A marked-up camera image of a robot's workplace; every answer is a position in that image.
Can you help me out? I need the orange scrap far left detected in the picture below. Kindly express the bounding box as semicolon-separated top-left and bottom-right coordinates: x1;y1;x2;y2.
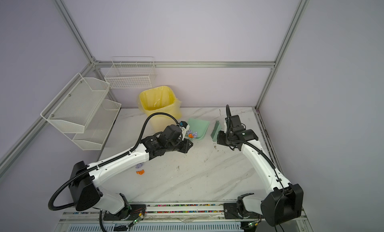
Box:
136;170;145;175

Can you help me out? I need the upper white mesh shelf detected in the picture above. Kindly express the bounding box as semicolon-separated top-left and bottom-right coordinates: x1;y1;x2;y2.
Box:
41;73;111;134

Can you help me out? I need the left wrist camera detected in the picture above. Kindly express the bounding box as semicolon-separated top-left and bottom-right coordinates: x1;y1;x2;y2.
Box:
179;121;190;140

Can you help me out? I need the yellow lined trash bin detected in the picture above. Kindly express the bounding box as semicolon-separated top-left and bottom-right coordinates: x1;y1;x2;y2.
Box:
137;86;182;132

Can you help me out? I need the white mesh shelf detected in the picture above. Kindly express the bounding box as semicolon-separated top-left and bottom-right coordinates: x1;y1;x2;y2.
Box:
41;73;111;134
72;100;121;151

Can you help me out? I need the white wire basket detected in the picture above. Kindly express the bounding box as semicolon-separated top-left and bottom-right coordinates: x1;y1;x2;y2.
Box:
105;57;157;89

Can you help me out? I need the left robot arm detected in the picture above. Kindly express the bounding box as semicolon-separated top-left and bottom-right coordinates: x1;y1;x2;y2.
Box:
70;122;193;220

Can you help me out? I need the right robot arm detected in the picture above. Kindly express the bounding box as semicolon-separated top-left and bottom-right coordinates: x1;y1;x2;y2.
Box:
217;114;304;227

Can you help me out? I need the green hand brush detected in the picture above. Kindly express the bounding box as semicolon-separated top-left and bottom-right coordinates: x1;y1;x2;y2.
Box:
211;121;222;143

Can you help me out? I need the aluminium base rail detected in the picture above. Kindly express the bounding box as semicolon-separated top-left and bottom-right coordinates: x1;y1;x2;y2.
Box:
55;201;313;232

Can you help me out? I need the purple orange scraps lower centre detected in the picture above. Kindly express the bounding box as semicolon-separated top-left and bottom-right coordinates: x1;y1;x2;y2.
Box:
186;130;199;139

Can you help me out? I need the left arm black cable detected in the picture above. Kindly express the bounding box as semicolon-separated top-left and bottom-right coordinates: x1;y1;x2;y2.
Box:
47;112;180;232

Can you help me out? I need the lower white mesh shelf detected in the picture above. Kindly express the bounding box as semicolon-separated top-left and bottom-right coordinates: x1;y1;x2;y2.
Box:
72;100;121;151

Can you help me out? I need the green plastic dustpan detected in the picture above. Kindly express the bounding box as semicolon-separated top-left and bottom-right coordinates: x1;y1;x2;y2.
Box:
188;118;210;140

